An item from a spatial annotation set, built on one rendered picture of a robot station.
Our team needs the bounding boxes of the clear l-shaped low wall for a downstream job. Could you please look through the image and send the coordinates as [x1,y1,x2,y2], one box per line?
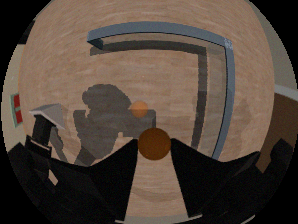
[90,34,226,157]

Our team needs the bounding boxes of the translucent orange ball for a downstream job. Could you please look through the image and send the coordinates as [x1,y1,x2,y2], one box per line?
[130,101,149,117]

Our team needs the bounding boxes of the brown ball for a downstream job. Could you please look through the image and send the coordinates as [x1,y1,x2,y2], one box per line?
[137,128,172,161]

